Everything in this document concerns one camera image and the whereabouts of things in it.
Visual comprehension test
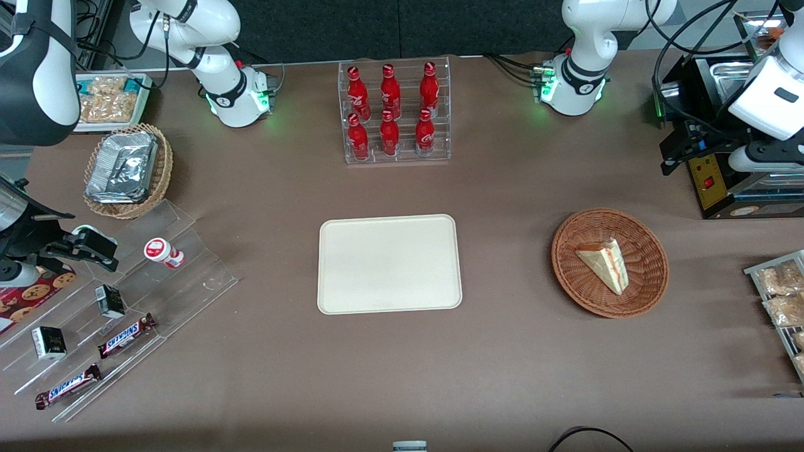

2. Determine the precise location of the small black carton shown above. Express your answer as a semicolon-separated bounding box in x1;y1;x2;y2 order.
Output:
94;284;127;320
31;325;68;361

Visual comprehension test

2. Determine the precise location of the red cola bottle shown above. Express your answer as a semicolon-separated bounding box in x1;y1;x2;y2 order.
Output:
380;63;403;120
346;65;371;122
419;61;440;117
415;109;436;158
379;110;401;158
347;113;371;161

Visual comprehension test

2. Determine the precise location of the cream plastic tray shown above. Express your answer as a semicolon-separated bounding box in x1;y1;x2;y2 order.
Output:
317;214;464;315

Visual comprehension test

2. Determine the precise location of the Snickers chocolate bar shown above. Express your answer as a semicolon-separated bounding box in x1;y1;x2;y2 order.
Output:
35;363;102;411
97;313;157;360

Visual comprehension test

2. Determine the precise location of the tray of packaged snacks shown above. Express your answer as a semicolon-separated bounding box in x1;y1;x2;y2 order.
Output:
744;249;804;385

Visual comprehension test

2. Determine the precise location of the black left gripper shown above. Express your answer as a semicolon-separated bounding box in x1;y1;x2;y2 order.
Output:
660;119;752;177

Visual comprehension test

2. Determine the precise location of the white snack tray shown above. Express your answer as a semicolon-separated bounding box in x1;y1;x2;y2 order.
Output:
73;72;155;134

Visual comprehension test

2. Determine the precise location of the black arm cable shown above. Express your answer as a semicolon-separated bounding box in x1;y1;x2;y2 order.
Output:
645;0;787;126
75;0;173;89

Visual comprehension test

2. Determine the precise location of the clear acrylic stepped stand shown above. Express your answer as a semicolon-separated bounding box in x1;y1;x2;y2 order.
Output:
0;199;240;423

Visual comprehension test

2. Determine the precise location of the triangular sandwich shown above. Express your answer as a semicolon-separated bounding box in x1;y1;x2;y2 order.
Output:
575;237;628;296

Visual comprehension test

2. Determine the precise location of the clear acrylic bottle rack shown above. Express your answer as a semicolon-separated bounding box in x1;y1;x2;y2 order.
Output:
338;56;452;166

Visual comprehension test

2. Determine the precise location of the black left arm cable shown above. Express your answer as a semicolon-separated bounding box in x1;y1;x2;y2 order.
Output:
645;0;787;126

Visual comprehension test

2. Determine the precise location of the black food warmer appliance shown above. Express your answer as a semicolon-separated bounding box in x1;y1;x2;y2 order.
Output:
653;9;804;220

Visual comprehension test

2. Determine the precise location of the clear bag of snacks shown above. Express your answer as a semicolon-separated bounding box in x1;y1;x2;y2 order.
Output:
79;94;140;124
87;76;128;99

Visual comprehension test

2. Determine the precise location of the silver foil container stack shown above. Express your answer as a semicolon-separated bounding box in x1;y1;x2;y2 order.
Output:
85;130;158;205

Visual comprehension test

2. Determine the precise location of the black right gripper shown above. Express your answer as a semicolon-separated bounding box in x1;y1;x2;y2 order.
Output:
0;178;120;272

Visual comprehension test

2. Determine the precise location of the brown round wicker basket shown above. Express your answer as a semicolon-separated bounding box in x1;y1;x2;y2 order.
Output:
551;208;670;320

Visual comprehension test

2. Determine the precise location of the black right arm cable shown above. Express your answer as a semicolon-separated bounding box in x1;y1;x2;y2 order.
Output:
75;0;173;89

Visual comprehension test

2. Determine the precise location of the red white yogurt cup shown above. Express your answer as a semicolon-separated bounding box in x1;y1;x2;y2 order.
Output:
144;237;185;270

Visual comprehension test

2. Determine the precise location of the red cookie box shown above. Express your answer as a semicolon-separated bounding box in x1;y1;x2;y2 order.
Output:
0;266;77;335

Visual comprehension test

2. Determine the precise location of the light tan wicker basket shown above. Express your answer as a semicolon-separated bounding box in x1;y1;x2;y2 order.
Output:
82;122;174;220

